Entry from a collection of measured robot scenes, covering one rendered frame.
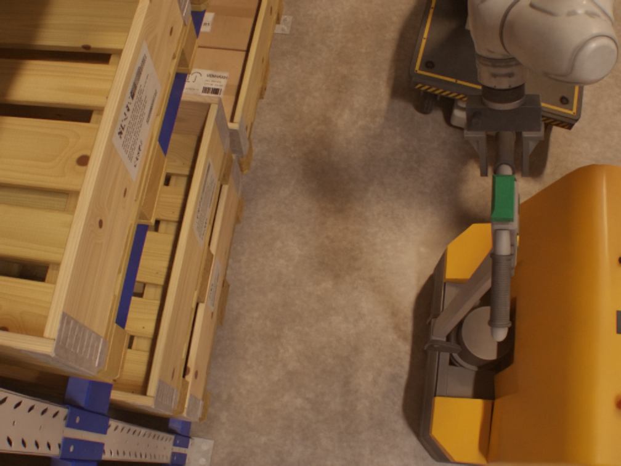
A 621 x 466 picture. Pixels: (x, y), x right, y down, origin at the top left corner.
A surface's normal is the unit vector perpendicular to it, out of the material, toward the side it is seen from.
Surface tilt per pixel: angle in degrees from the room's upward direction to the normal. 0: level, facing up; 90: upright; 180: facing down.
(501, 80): 62
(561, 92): 0
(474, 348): 0
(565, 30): 41
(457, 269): 22
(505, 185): 16
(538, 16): 47
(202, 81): 0
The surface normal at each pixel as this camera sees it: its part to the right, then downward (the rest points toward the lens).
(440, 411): -0.38, -0.37
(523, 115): -0.26, 0.62
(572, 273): -0.92, -0.25
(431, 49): -0.01, -0.36
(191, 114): -0.14, 0.93
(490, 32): -0.90, 0.40
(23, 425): 0.99, 0.13
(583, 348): -0.71, -0.34
